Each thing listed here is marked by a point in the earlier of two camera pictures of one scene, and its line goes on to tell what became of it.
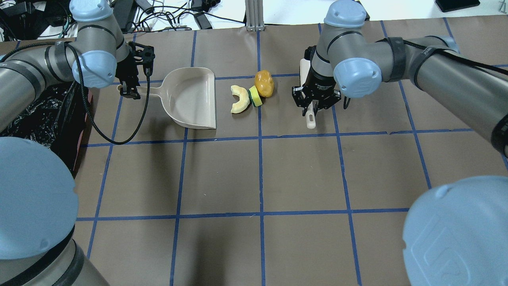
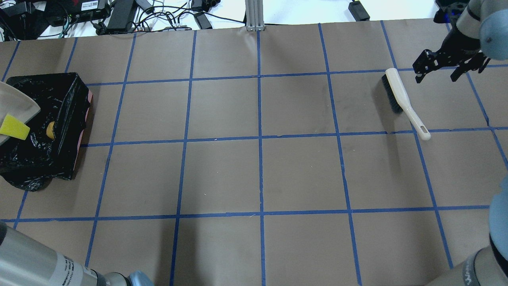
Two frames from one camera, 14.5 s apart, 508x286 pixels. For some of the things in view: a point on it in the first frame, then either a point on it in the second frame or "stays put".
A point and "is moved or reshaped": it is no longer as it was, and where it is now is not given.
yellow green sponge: [254, 96] → [12, 127]
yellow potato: [264, 83] → [49, 130]
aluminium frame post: [254, 14] stays put
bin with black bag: [56, 118] stays put
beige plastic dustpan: [189, 94] is moved or reshaped
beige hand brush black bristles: [304, 68] → [398, 99]
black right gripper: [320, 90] → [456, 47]
